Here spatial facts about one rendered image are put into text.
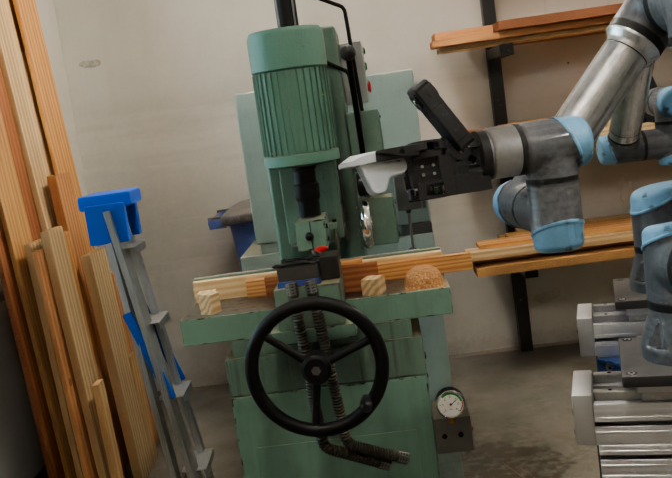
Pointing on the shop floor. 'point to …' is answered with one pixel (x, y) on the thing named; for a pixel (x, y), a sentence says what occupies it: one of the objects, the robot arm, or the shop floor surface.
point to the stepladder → (146, 325)
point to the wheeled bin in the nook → (242, 227)
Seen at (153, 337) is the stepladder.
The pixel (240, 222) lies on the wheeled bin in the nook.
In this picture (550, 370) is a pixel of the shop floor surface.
